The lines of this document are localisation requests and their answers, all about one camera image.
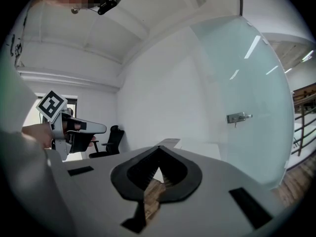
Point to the white shirt with black print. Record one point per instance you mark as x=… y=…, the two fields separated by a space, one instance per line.
x=14 y=169

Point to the black head-worn camera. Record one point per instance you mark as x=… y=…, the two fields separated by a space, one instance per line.
x=108 y=5

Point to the white wall pipe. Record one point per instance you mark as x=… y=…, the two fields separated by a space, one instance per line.
x=61 y=76

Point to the round metal ceiling fitting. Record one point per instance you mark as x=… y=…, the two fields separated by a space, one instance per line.
x=75 y=11

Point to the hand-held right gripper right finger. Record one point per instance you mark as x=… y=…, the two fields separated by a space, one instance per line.
x=217 y=181

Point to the black office chair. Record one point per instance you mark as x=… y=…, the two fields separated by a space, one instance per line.
x=114 y=139

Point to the dark metal railing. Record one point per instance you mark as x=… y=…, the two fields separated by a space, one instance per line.
x=300 y=147

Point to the person's left forearm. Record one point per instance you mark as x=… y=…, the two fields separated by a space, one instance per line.
x=37 y=134

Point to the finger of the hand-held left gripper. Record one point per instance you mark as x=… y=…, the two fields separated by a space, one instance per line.
x=95 y=128
x=80 y=142

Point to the dark-framed window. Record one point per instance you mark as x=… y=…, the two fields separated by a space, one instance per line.
x=70 y=106

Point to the frosted glass door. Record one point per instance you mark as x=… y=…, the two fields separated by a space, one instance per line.
x=247 y=95

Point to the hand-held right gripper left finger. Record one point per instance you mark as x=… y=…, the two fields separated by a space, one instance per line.
x=93 y=194

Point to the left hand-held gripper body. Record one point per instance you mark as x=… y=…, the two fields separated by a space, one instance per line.
x=50 y=106

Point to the person's left hand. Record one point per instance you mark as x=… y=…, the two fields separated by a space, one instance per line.
x=65 y=127

